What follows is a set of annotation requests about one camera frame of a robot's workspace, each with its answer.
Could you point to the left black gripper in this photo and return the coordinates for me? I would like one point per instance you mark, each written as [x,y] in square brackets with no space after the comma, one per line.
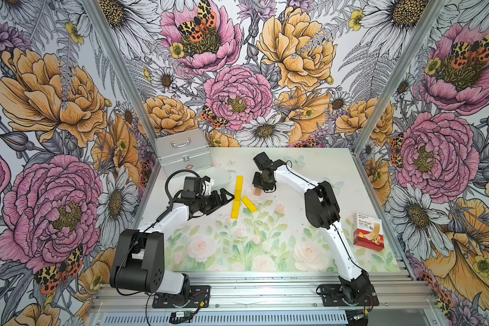
[216,203]

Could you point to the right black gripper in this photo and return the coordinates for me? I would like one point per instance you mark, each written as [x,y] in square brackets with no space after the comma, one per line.
[256,183]

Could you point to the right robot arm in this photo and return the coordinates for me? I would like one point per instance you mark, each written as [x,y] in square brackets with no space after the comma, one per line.
[322,211]

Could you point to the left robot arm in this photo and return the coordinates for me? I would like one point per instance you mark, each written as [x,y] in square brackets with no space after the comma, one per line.
[139,263]

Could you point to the silver metal case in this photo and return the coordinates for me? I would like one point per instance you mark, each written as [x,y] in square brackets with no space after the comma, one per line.
[186,150]

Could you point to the red bandage box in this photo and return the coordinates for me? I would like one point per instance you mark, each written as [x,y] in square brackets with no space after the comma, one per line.
[369,232]

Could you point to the small green circuit board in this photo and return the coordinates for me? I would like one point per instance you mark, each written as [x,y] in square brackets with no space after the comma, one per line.
[179,317]

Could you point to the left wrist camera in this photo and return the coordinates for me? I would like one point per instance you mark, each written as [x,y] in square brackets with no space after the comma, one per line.
[207,184]

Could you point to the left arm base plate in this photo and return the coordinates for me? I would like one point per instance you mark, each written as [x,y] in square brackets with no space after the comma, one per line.
[198,297]

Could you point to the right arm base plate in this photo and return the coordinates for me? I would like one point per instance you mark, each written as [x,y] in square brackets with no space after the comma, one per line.
[334,295]

